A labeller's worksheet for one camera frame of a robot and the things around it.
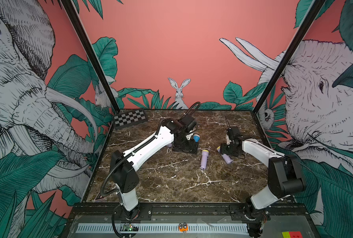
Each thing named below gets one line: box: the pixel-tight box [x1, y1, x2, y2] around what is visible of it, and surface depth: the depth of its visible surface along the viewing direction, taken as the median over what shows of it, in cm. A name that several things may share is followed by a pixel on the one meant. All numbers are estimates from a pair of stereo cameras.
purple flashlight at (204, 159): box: [199, 149, 209, 171], surface depth 93 cm
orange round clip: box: [178, 222, 189, 233], surface depth 70 cm
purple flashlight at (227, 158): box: [216, 145, 234, 165], surface depth 93 cm
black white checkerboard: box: [112, 108, 148, 131], surface depth 113 cm
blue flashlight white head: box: [192, 133, 201, 143], surface depth 103 cm
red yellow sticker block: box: [281, 231, 303, 238], surface depth 66 cm
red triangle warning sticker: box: [93, 192, 106, 202], surface depth 80 cm
